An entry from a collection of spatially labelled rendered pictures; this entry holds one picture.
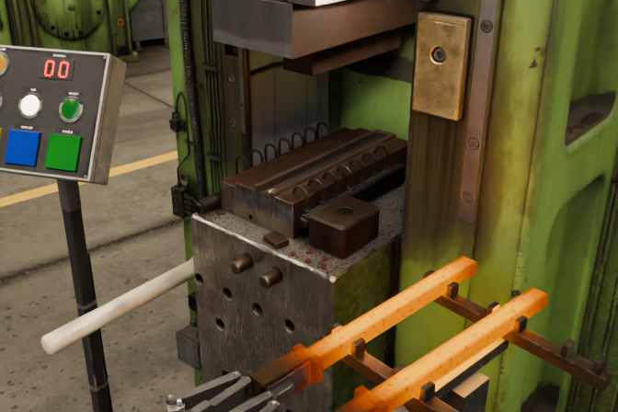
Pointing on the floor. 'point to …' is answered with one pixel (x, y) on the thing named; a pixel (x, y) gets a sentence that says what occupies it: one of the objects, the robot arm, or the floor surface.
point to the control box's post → (83, 287)
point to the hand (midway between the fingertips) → (282, 379)
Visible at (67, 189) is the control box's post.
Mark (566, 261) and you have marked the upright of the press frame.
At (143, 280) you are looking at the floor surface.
